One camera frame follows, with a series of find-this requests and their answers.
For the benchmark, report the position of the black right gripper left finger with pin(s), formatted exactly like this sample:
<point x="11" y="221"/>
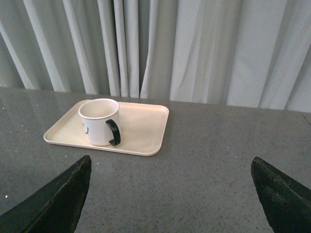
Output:
<point x="56" y="207"/>

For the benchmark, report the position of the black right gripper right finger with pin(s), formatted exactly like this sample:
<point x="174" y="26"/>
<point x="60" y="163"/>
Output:
<point x="286" y="202"/>

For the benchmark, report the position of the white smiley mug black handle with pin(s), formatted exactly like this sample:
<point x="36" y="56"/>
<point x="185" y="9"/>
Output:
<point x="101" y="122"/>

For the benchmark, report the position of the cream rectangular tray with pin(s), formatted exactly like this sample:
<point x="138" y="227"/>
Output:
<point x="142" y="127"/>

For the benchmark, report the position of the pale grey curtain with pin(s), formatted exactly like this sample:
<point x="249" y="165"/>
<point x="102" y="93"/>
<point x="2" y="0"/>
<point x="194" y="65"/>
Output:
<point x="251" y="53"/>

